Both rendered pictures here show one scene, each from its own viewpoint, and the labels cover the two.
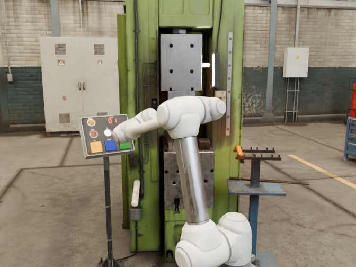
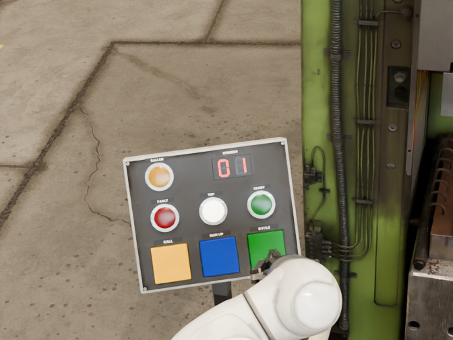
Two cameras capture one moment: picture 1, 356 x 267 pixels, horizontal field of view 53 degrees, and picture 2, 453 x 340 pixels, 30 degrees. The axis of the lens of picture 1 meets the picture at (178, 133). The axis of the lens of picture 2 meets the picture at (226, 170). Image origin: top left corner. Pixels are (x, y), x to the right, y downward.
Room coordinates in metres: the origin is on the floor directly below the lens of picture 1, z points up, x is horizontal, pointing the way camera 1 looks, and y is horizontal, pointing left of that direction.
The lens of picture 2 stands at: (1.16, -0.12, 2.12)
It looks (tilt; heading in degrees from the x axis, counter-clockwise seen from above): 34 degrees down; 25
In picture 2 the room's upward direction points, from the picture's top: 5 degrees counter-clockwise
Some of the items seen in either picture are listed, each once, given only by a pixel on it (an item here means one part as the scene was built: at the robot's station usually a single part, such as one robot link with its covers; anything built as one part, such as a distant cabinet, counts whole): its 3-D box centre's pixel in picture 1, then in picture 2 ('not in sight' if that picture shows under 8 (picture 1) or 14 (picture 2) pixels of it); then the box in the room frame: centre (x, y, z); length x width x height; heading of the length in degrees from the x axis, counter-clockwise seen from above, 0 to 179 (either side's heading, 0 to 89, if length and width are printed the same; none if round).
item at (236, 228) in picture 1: (233, 237); not in sight; (1.53, -0.26, 0.77); 0.18 x 0.16 x 0.22; 127
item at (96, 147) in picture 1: (96, 147); (170, 263); (2.32, 0.55, 1.01); 0.07 x 0.05 x 0.07; 119
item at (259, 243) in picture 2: (124, 144); (266, 249); (2.42, 0.38, 1.01); 0.07 x 0.05 x 0.07; 119
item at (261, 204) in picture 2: not in sight; (261, 204); (2.46, 0.40, 1.09); 0.05 x 0.03 x 0.04; 94
